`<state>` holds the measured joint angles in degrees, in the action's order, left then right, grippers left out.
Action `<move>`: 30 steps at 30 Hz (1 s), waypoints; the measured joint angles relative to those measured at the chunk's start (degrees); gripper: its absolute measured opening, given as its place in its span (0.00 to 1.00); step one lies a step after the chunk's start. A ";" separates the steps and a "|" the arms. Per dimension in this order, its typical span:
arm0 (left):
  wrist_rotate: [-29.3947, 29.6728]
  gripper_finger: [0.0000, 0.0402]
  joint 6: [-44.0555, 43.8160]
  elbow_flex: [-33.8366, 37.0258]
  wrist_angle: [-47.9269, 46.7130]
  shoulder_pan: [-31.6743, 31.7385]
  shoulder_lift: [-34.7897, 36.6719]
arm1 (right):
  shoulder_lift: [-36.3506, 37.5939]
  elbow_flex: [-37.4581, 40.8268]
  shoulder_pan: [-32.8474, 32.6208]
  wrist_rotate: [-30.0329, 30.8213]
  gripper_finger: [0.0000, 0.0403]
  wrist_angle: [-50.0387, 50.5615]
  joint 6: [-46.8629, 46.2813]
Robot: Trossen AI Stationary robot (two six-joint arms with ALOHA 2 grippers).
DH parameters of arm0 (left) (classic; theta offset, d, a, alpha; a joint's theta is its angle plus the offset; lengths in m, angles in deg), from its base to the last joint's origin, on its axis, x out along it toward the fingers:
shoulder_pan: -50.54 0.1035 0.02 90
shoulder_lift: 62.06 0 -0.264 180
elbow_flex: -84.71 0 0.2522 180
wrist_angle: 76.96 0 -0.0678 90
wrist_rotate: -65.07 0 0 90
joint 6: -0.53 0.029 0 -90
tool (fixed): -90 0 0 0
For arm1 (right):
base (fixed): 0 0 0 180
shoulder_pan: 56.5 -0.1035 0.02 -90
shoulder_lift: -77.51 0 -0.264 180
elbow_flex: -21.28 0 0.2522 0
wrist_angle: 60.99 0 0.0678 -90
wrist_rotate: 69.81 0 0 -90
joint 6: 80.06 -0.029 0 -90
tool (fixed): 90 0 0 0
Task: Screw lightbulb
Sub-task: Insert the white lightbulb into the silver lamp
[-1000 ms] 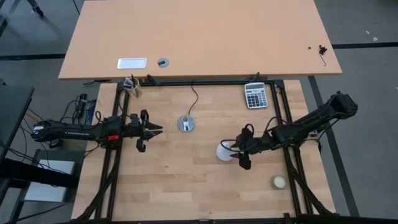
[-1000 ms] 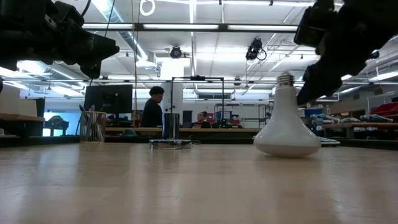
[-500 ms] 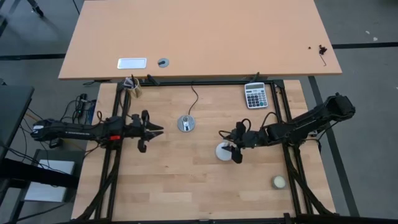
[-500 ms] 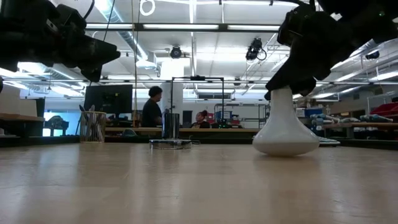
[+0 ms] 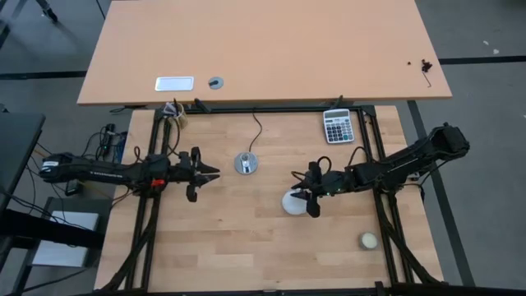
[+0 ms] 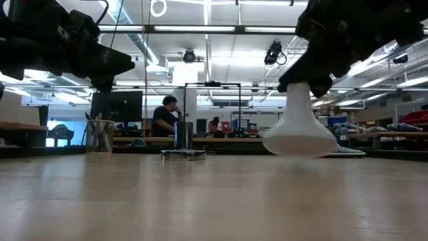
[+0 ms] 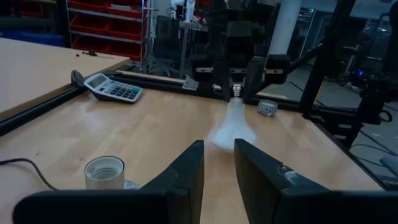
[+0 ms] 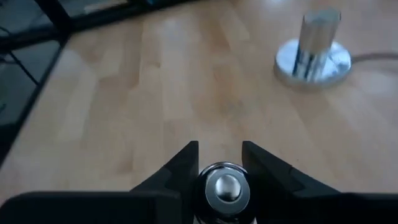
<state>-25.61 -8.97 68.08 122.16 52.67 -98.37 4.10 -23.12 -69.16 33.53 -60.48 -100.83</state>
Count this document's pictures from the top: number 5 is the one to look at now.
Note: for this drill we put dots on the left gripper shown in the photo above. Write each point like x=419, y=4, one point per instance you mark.
x=183, y=170

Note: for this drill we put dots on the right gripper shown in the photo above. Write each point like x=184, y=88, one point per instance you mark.
x=333, y=181

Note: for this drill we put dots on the white lightbulb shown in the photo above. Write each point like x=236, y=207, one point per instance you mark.
x=289, y=205

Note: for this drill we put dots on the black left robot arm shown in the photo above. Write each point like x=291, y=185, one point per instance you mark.
x=94, y=172

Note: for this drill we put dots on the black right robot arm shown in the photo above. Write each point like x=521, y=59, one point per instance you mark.
x=411, y=162

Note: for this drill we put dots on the black desk clamp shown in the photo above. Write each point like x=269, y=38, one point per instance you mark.
x=201, y=104
x=337, y=102

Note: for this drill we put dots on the grey desk calculator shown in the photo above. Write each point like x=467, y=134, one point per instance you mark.
x=339, y=127

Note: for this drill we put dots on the small cream round lid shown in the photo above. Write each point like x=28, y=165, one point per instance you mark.
x=368, y=241

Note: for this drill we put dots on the black power brick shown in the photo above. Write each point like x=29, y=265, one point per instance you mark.
x=72, y=187

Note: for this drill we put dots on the light wood desk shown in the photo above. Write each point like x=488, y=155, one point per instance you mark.
x=267, y=49

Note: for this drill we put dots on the black hex key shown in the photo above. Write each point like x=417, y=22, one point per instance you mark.
x=426, y=78

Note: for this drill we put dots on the black desk leg bar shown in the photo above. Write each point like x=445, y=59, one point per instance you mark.
x=49, y=230

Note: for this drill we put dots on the small black parts clump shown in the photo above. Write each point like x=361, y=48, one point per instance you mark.
x=426, y=65

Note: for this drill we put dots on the black side desk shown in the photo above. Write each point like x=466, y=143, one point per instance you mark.
x=16, y=156

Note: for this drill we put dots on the black stand leg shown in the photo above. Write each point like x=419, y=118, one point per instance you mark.
x=48, y=13

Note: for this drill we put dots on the black aluminium frame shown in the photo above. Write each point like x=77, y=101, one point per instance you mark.
x=287, y=110

